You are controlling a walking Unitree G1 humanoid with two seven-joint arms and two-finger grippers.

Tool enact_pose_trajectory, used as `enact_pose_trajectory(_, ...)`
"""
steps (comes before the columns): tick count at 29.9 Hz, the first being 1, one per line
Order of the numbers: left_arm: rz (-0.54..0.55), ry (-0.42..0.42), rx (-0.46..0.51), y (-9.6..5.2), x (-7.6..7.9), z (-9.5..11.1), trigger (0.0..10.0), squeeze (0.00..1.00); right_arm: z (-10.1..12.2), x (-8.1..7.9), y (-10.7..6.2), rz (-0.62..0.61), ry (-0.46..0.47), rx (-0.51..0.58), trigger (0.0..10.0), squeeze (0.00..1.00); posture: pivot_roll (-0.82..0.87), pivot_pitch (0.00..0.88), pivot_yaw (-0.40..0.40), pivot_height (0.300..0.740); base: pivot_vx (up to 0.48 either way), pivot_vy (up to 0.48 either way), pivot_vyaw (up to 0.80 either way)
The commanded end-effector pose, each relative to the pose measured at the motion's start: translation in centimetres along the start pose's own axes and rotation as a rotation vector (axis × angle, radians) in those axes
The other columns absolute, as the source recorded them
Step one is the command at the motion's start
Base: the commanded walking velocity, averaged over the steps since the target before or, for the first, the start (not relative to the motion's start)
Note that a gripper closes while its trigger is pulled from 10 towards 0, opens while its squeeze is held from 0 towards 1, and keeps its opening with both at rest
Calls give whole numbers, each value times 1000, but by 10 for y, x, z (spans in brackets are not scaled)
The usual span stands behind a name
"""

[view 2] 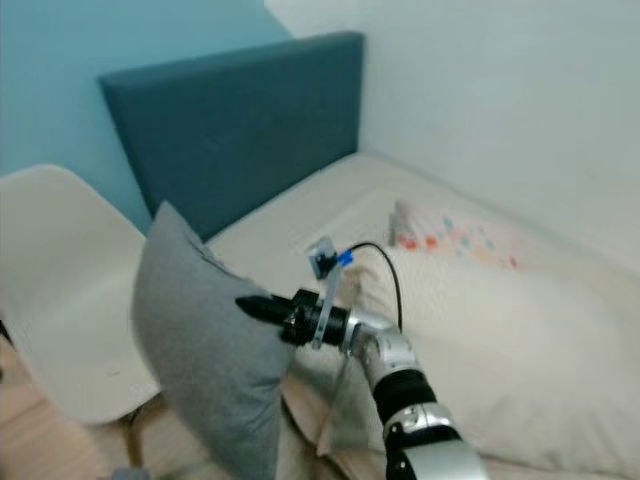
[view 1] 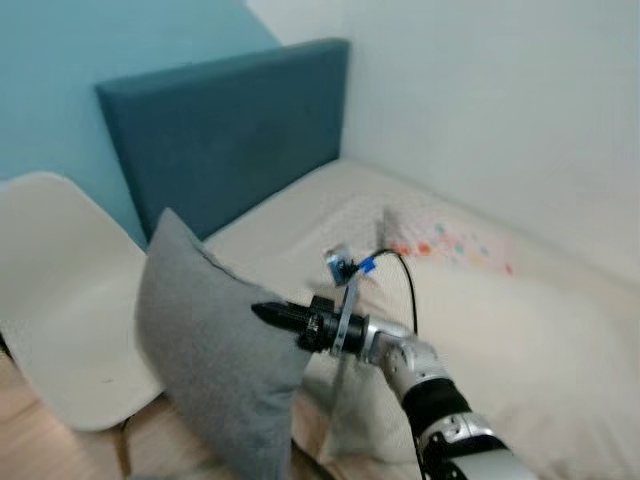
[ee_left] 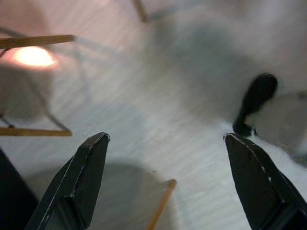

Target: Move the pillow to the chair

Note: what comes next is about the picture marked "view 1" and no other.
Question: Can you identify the white pillow with coloured dots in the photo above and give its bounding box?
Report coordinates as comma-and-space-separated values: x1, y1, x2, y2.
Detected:
382, 208, 518, 277

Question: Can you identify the white plastic chair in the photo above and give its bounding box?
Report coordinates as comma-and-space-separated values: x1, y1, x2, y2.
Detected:
0, 171, 167, 477

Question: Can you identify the cream bed mattress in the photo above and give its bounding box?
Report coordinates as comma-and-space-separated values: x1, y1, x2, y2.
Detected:
203, 158, 640, 480

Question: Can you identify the grey square pillow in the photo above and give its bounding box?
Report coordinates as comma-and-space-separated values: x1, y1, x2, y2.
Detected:
134, 208, 313, 480

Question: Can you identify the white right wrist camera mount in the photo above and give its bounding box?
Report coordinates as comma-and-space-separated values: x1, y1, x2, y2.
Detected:
324, 242, 365, 358

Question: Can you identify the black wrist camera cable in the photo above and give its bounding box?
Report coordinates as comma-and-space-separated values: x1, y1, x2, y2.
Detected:
362, 249, 420, 336

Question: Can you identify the blue upholstered headboard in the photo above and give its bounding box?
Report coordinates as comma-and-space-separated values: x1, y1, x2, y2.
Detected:
95, 38, 352, 244

